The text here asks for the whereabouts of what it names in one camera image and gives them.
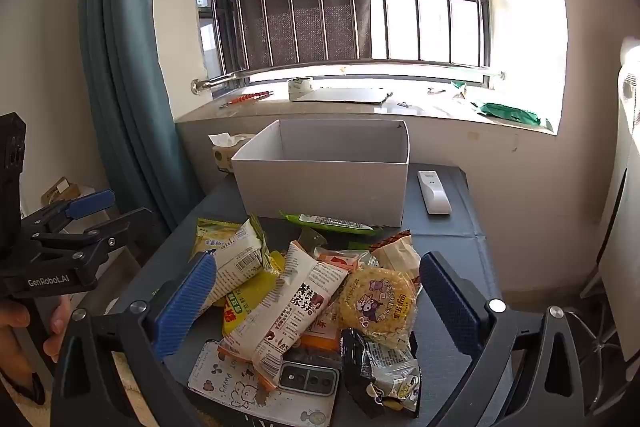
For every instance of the orange snack packet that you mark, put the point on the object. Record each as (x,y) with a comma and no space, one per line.
(320,338)

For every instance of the person's left hand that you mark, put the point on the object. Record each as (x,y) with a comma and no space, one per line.
(57,327)

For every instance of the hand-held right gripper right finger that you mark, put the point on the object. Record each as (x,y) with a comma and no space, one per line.
(450,302)

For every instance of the yellow snack packet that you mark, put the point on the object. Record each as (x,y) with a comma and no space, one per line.
(245,302)

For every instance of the tape roll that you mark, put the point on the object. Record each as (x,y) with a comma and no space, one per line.
(300,89)

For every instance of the teal curtain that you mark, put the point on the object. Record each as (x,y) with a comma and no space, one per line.
(125,82)

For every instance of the yellow-green white snack packet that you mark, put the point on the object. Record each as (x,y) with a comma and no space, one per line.
(237,262)

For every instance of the brown cardboard box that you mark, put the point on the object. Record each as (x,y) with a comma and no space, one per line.
(60,190)

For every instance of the red beaded tool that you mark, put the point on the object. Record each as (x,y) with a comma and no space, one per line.
(247,99)

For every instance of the white cardboard box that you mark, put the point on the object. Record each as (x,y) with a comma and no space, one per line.
(320,187)

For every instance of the phone with cartoon case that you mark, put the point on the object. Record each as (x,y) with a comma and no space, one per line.
(235,387)

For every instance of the tissue box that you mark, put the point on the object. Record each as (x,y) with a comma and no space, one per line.
(225,152)

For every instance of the round yellow cake packet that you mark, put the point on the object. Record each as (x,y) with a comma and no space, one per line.
(375,302)

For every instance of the long green snack packet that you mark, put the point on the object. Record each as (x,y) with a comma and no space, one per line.
(330,223)

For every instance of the white brown-print snack packet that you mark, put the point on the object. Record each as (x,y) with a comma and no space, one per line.
(295,307)

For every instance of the black snack packet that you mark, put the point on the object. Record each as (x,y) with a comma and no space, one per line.
(360,372)

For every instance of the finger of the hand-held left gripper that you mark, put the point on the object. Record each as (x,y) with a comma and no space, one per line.
(90,203)
(127,224)

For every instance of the clear orange-print bread packet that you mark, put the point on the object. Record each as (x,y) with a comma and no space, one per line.
(337,261)

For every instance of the flat grey board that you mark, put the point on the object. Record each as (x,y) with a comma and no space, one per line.
(340,96)

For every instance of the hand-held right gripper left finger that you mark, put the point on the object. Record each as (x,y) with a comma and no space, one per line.
(185,302)

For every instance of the metal window guard rail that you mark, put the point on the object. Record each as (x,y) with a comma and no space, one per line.
(350,68)

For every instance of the brown-edged bread packet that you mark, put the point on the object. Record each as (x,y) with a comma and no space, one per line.
(397,254)

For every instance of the green cloth on sill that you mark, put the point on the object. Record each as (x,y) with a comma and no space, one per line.
(510,114)

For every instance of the green paper scrap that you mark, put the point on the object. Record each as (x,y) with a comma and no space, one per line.
(459,91)

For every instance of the white standing appliance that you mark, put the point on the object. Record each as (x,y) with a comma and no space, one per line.
(625,207)

